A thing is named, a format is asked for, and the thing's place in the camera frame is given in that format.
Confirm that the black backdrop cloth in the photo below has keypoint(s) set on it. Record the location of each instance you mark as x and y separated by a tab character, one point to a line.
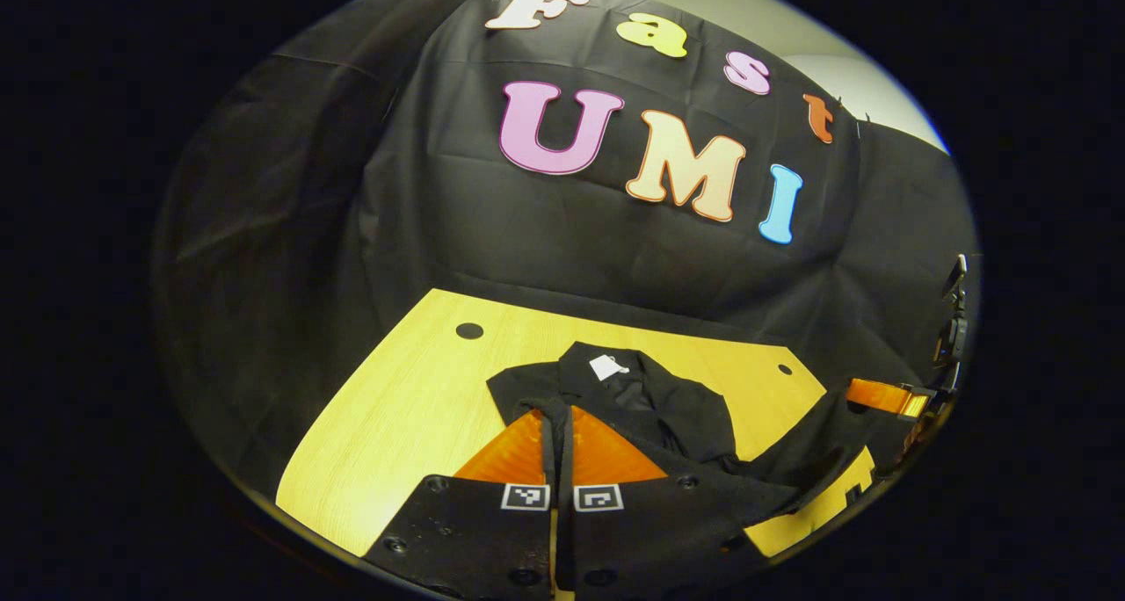
308	232

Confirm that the black shirt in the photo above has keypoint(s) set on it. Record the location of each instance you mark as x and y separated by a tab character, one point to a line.
677	408

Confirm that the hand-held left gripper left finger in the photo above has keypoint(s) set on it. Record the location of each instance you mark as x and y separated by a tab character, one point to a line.
492	539

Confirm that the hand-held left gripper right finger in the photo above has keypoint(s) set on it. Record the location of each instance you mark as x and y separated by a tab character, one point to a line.
615	539

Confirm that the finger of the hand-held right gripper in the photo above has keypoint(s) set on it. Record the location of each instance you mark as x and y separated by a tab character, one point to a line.
883	397

